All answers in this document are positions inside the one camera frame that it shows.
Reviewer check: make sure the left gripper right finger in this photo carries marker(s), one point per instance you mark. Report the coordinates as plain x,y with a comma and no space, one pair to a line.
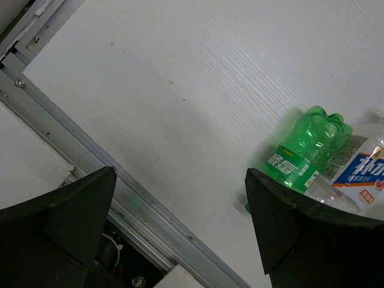
304,243

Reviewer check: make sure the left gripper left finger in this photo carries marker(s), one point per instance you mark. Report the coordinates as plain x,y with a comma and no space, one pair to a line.
52,240

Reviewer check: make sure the green plastic bottle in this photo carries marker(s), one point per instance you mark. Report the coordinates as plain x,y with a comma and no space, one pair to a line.
299,159

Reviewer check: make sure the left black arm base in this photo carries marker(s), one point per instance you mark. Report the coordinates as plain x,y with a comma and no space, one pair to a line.
121,258

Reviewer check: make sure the clear bottle white orange label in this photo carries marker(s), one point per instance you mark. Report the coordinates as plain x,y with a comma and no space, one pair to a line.
352,180

